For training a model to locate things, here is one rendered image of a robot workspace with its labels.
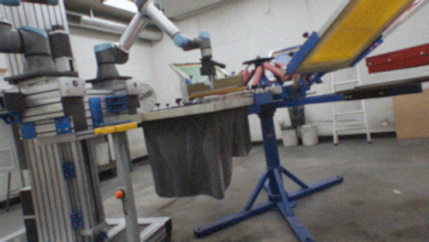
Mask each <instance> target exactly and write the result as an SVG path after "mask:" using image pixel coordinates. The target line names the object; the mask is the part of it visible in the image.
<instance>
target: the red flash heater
mask: <svg viewBox="0 0 429 242"><path fill-rule="evenodd" d="M365 62H366V67H367V68H368V74H376V73H381V72H388V71H393V70H403V69H408V68H414V67H423V66H427V65H429V43H426V44H421V45H417V46H413V47H407V48H404V49H401V50H396V51H391V52H388V53H384V54H378V55H375V56H371V57H366V58H365Z"/></svg>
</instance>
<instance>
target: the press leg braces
mask: <svg viewBox="0 0 429 242"><path fill-rule="evenodd" d="M282 167H283V166H282ZM273 173H274V175H275V179H276V182H277V186H278V188H279V190H280V196H281V199H282V201H283V205H284V208H285V210H282V212H283V213H284V214H285V215H286V216H288V215H295V214H294V213H293V211H292V210H290V204H289V201H288V199H287V195H286V192H285V191H284V186H283V182H282V180H281V177H280V174H279V170H278V168H275V169H274V170H273ZM282 173H284V174H285V176H287V177H288V178H290V179H291V180H293V182H296V183H297V184H298V185H299V186H300V187H301V188H300V189H299V190H302V191H306V190H308V189H310V188H311V187H308V186H307V185H306V184H305V183H302V181H301V180H299V179H298V178H297V177H296V176H295V175H293V174H292V173H290V172H289V171H288V170H287V169H285V168H284V167H283V172H282ZM269 175H270V170H269V169H266V170H265V171H264V173H263V174H262V177H261V178H260V181H259V182H258V184H257V186H256V187H255V189H254V192H253V193H252V194H251V196H250V198H249V200H248V202H247V203H246V206H245V207H244V209H243V210H242V211H241V212H242V213H244V214H245V213H247V212H251V211H253V210H254V208H252V207H253V205H254V202H255V200H256V199H257V197H258V194H260V191H261V190H262V187H263V186H264V184H265V182H266V181H267V178H268V177H269Z"/></svg>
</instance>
